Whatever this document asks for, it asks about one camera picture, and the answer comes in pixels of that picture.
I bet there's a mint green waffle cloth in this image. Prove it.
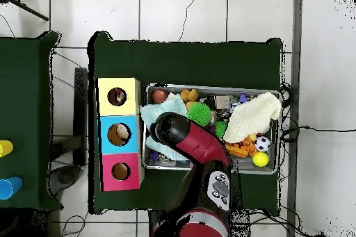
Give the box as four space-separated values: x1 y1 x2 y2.
139 101 193 163

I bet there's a large green spiky ball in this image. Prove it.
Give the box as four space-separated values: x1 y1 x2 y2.
186 101 213 127

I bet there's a multicoloured patterned cloth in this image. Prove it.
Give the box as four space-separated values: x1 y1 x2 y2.
115 88 127 104

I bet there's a cream waffle cloth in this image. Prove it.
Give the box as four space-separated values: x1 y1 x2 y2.
222 91 282 144

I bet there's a wooden box with three holes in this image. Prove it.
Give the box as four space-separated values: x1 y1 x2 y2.
95 76 145 193

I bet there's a brown toy football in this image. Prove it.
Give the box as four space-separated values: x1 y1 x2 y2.
151 88 169 105

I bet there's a dark green table cloth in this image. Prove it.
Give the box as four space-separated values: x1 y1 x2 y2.
0 31 64 211
87 31 284 215

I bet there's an orange plastic toy block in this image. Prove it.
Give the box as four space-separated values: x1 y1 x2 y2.
224 136 259 159

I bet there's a black and white soccer ball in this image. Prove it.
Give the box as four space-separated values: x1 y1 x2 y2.
254 136 272 152

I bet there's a yellow ball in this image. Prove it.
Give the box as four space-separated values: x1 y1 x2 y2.
252 151 270 168

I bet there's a black upright panel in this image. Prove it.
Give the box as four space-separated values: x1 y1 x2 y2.
73 67 89 167

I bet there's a yellow cylinder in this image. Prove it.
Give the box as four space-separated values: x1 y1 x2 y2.
0 140 14 158

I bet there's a black tripod leg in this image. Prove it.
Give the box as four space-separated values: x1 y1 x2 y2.
0 0 50 22

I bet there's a blue cylinder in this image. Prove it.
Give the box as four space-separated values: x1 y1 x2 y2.
0 176 24 201

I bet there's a shallow wire mesh bin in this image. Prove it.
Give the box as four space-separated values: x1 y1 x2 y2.
141 83 284 175

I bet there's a black floor cable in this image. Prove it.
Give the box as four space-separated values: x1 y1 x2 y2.
280 124 356 136

